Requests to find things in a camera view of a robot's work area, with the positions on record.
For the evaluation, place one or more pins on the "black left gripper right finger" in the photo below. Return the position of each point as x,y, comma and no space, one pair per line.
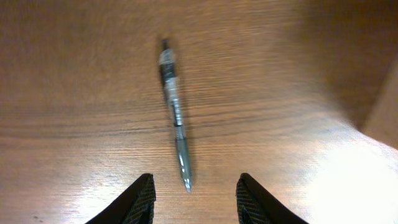
256,205

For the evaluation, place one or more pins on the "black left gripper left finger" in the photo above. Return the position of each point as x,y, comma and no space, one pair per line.
134,206

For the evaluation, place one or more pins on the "black clear retractable pen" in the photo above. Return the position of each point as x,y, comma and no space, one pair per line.
170,88

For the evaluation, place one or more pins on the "brown cardboard box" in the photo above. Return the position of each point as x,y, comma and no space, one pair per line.
381,123

